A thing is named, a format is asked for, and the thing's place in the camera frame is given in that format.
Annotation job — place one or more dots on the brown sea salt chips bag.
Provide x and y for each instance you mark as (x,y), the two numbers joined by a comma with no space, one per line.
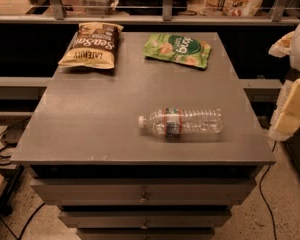
(94,46)

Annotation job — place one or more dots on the black bag on shelf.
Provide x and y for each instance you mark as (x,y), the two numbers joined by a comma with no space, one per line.
(149,7)

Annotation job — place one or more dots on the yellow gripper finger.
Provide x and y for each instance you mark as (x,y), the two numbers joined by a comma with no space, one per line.
(282,47)
(285,120)

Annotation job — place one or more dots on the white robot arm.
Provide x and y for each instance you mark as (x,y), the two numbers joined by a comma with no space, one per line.
(294,56)

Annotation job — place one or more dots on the clear plastic water bottle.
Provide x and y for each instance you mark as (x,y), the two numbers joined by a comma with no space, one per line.
(177,121)

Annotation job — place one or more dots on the metal shelf rail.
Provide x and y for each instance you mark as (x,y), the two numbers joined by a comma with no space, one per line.
(271,12)

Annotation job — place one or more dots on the grey drawer cabinet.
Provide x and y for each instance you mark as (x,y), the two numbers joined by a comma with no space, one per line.
(149,150)

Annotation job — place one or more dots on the green snack bag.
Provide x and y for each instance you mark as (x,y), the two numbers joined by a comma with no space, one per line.
(178,49)

